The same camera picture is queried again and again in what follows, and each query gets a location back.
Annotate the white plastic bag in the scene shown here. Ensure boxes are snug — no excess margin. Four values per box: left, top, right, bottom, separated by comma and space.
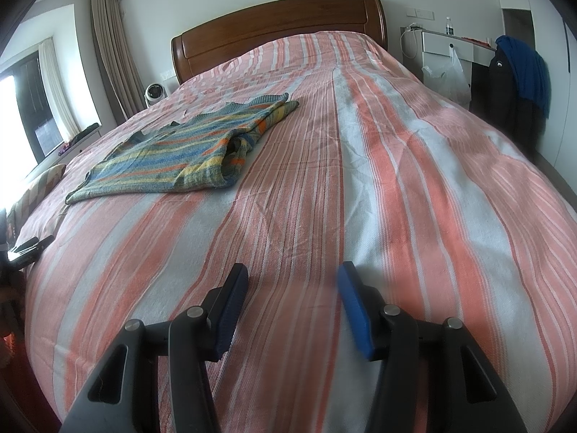
421, 45, 472, 109

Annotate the black jacket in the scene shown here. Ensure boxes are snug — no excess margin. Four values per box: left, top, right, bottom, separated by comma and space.
471, 47, 542, 154

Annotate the white sheer curtain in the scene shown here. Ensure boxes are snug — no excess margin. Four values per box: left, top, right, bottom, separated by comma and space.
38, 38, 82, 143

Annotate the blue garment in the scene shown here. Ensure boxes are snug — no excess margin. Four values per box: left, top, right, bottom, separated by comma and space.
495, 35, 551, 120

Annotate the striped knit sweater vest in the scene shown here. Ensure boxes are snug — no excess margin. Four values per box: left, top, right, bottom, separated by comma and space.
65, 92, 300, 205

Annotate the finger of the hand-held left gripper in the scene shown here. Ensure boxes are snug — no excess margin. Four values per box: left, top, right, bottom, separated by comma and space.
9, 235, 55, 254

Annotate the small white fan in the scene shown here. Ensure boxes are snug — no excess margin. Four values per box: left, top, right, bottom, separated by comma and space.
144, 82, 168, 109

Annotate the patterned pillow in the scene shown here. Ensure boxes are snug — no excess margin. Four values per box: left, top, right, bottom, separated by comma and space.
6, 163, 67, 235

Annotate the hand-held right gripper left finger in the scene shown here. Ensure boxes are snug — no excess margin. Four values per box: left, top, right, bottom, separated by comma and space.
61, 262, 250, 433

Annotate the white bedside desk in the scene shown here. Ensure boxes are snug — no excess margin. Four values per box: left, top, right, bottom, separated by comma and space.
401, 27, 497, 100

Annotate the pink striped bed cover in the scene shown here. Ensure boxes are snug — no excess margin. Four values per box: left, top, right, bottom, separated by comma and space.
18, 31, 577, 433

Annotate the white window seat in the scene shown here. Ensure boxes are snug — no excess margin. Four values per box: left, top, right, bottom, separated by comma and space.
22, 123, 102, 176

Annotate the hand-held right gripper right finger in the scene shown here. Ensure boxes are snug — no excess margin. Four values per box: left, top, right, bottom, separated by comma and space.
337, 261, 528, 433

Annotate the brown curtain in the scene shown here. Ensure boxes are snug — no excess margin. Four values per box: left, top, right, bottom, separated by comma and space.
90, 0, 145, 124

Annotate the wooden headboard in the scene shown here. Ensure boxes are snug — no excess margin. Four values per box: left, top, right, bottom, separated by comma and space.
171, 0, 388, 86

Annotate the window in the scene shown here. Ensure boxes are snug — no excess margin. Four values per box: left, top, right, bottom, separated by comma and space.
0, 49, 66, 176

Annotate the white charging cable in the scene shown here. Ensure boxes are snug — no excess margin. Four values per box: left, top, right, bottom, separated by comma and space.
400, 22, 423, 59

